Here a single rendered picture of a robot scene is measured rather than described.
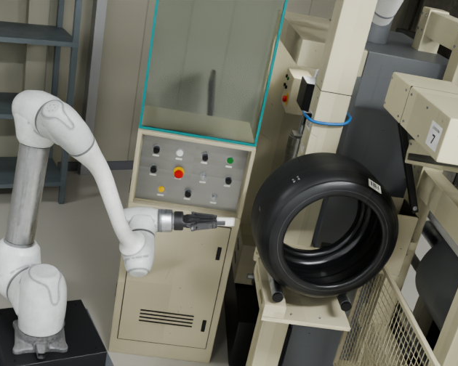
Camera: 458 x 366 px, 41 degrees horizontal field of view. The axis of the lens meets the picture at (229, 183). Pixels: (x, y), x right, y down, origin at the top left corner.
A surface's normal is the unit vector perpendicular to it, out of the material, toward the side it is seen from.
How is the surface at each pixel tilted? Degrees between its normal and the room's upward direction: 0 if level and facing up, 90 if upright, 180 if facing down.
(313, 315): 0
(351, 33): 90
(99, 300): 0
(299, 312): 0
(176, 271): 90
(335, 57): 90
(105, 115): 90
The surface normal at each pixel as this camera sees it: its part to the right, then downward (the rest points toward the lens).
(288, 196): -0.42, -0.22
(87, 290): 0.18, -0.90
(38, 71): 0.46, 0.43
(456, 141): 0.04, 0.40
